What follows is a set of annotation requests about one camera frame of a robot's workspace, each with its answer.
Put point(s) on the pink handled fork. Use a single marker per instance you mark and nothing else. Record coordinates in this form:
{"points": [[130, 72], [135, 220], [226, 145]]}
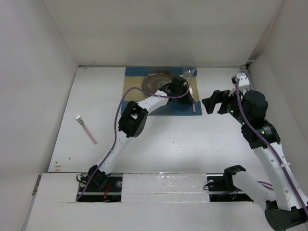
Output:
{"points": [[81, 122]]}

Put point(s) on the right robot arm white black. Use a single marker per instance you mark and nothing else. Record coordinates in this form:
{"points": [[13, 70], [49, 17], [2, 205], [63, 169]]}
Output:
{"points": [[283, 202]]}

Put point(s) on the pink handled knife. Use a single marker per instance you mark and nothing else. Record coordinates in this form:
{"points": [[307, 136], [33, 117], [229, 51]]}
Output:
{"points": [[193, 103]]}

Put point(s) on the dark olive round plate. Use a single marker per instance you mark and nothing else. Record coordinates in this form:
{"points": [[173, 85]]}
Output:
{"points": [[155, 80]]}

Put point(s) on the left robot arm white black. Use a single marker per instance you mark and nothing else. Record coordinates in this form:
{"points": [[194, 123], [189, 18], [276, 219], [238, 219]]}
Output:
{"points": [[131, 124]]}

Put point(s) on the clear plastic cup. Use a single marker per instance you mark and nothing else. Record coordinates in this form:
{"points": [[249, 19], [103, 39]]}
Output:
{"points": [[188, 69]]}

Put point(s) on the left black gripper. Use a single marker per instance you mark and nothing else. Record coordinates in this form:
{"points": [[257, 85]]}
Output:
{"points": [[187, 99]]}

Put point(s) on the blue beige cloth placemat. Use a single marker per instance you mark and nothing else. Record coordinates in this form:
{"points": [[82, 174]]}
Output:
{"points": [[134, 77]]}

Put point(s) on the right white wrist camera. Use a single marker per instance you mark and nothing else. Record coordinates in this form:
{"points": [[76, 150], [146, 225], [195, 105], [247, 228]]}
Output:
{"points": [[242, 80]]}

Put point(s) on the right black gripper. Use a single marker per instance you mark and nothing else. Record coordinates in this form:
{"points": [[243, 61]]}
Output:
{"points": [[210, 103]]}

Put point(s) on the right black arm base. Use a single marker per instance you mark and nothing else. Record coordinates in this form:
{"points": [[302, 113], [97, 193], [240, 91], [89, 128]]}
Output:
{"points": [[219, 191]]}

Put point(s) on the aluminium rail right side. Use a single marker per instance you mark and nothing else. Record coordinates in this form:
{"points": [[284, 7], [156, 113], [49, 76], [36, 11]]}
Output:
{"points": [[244, 69]]}

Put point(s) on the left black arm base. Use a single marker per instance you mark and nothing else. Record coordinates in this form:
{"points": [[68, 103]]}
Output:
{"points": [[110, 193]]}

